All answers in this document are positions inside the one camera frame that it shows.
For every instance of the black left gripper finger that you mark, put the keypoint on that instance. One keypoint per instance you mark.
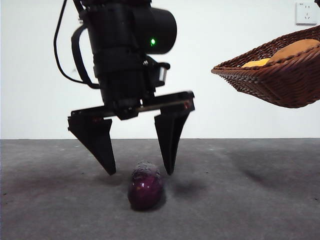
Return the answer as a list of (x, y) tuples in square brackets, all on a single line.
[(172, 135), (97, 140)]

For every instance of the purple eggplant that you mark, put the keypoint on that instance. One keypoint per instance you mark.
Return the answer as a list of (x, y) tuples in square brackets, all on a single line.
[(146, 190)]

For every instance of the yellow corn cob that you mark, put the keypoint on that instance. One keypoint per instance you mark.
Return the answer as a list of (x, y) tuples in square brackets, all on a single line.
[(257, 63)]

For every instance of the brown wicker basket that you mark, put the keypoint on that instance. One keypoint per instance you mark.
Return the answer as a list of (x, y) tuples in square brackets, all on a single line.
[(280, 85)]

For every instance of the brown potato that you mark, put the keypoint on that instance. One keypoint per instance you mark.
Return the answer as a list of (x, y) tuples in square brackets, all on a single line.
[(295, 51)]

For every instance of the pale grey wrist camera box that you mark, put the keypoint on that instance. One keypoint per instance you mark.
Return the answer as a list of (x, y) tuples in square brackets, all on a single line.
[(162, 73)]

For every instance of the white wall power outlet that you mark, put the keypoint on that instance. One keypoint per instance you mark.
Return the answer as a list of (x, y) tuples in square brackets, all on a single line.
[(306, 13)]

